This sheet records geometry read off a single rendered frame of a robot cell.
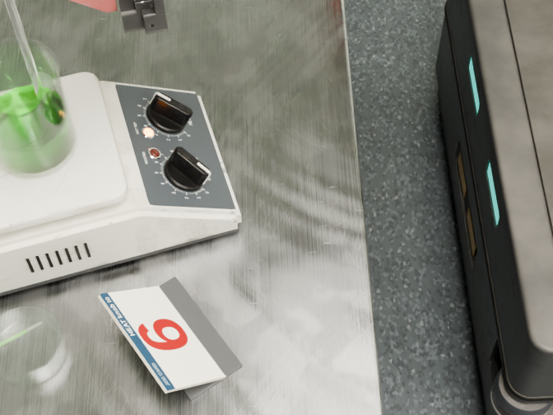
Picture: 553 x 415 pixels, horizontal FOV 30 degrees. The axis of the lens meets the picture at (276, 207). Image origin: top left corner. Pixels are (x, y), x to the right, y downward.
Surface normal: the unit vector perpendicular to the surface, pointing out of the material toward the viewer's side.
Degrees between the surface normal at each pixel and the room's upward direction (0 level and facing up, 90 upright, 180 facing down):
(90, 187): 0
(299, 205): 0
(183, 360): 40
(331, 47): 0
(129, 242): 90
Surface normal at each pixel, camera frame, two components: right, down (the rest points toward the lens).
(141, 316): 0.51, -0.73
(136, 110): 0.46, -0.59
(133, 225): 0.29, 0.81
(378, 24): -0.02, -0.54
